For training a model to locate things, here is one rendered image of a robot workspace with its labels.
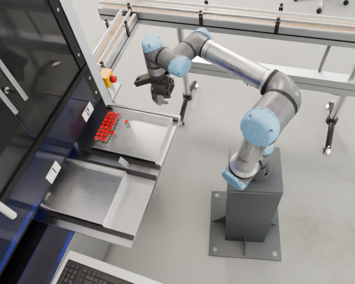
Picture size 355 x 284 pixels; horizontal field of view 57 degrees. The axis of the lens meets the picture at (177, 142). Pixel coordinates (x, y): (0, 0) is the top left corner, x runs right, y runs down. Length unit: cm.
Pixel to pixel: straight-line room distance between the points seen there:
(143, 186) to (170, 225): 89
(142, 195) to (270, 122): 73
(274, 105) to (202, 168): 157
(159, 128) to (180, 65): 57
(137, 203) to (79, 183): 30
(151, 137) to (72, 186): 44
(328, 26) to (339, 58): 128
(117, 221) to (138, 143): 40
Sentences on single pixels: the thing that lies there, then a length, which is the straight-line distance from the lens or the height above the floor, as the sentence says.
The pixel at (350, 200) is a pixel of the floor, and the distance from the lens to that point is 257.
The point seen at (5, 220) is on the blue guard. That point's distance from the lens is 136.
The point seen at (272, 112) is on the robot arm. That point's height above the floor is 143.
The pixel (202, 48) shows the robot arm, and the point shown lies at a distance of 121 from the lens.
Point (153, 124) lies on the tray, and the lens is 167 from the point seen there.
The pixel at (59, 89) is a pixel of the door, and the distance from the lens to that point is 144.
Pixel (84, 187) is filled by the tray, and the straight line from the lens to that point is 157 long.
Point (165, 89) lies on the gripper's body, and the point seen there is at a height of 123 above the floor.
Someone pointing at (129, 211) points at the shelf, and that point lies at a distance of 146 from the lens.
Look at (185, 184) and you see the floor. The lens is 245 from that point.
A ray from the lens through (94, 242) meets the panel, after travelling 208.
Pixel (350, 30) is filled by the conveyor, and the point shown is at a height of 93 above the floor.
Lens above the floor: 220
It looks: 56 degrees down
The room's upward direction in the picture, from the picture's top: 10 degrees counter-clockwise
